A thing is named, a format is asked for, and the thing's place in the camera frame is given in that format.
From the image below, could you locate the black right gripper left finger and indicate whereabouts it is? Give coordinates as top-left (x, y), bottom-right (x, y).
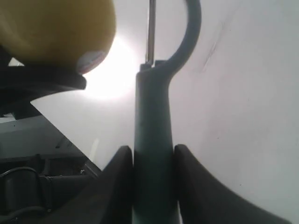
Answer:
top-left (41, 146), bottom-right (133, 224)

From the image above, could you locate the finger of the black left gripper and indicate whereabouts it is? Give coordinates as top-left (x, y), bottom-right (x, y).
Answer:
top-left (0, 47), bottom-right (86, 116)

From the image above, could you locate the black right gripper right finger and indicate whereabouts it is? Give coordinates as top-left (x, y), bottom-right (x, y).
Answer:
top-left (174, 144), bottom-right (289, 224)

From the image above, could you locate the teal handled vegetable peeler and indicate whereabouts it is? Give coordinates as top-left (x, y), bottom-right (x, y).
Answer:
top-left (133, 0), bottom-right (201, 224)

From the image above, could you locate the yellow lemon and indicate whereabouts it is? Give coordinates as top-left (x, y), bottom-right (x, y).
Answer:
top-left (0, 0), bottom-right (116, 74)

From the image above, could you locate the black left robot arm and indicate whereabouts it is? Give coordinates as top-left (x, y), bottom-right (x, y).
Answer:
top-left (0, 49), bottom-right (105, 224)

